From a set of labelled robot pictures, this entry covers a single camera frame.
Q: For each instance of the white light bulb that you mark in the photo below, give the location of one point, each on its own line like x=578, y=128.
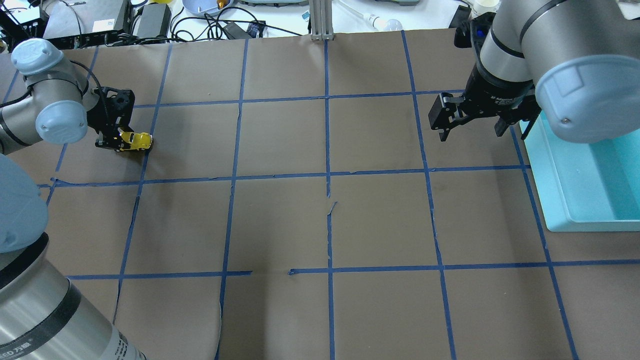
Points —
x=382, y=24

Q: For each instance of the white cup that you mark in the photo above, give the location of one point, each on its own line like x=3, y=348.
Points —
x=480, y=7

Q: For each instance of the turquoise plastic bin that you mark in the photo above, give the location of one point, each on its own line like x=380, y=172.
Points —
x=585, y=187

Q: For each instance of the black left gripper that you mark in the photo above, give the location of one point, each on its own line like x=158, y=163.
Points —
x=108, y=131

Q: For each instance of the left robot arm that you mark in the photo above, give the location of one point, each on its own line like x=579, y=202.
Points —
x=44, y=316

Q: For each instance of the yellow beetle toy car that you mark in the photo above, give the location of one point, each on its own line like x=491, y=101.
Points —
x=133, y=141

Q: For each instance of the black phone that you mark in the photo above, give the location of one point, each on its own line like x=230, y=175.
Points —
x=460, y=21

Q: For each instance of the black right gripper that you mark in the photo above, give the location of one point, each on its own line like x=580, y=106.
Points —
x=495, y=93

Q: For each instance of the black power adapter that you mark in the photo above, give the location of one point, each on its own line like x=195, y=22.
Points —
x=253, y=30

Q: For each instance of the aluminium profile post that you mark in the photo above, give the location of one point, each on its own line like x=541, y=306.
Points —
x=321, y=20

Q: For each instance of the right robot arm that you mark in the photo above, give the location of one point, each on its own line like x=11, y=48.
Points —
x=575, y=61

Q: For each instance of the black electronics box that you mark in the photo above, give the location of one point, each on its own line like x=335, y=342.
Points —
x=152, y=24

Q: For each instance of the blue bowl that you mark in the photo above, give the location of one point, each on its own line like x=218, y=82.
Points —
x=210, y=7

